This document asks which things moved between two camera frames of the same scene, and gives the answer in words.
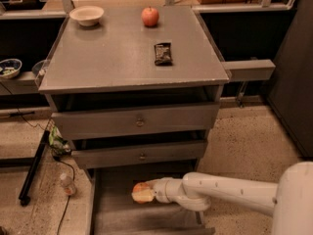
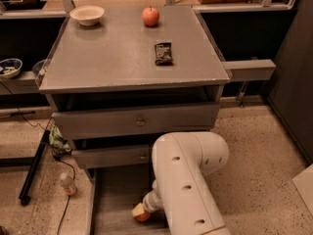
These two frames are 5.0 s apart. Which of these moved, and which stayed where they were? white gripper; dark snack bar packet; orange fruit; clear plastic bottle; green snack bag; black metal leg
Moved: orange fruit; white gripper
Stayed: black metal leg; dark snack bar packet; clear plastic bottle; green snack bag
